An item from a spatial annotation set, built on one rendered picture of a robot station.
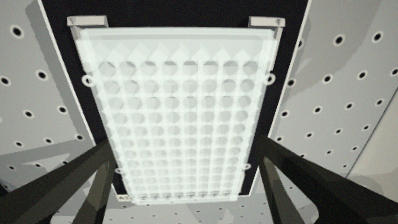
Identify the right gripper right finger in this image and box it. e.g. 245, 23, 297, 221
255, 134, 398, 224

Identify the white well plate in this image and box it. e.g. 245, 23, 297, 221
76, 27, 277, 205

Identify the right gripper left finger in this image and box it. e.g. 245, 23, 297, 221
0, 138, 116, 224

